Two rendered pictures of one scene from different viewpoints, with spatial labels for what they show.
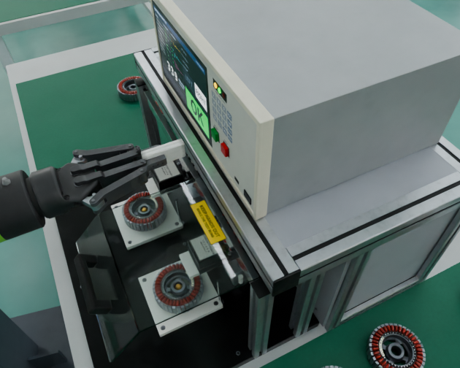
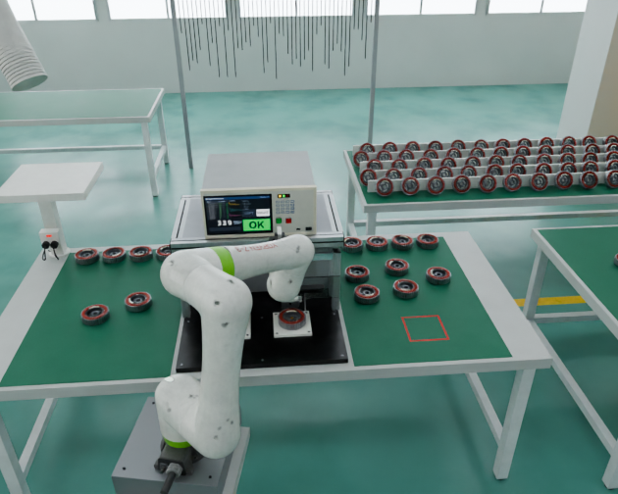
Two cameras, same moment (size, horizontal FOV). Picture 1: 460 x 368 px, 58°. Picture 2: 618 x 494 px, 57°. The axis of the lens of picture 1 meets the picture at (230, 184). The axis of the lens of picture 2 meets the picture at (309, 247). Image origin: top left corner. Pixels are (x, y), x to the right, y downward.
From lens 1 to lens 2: 1.93 m
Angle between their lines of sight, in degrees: 55
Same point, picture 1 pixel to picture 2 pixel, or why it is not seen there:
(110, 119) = (116, 334)
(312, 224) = (326, 224)
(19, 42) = not seen: outside the picture
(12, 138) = not seen: outside the picture
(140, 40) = (24, 304)
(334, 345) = (344, 289)
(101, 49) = (8, 327)
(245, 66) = (283, 183)
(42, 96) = (40, 370)
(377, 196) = (323, 210)
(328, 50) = (286, 171)
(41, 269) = not seen: outside the picture
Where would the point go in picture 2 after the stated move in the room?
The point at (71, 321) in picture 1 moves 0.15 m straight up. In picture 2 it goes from (280, 371) to (279, 339)
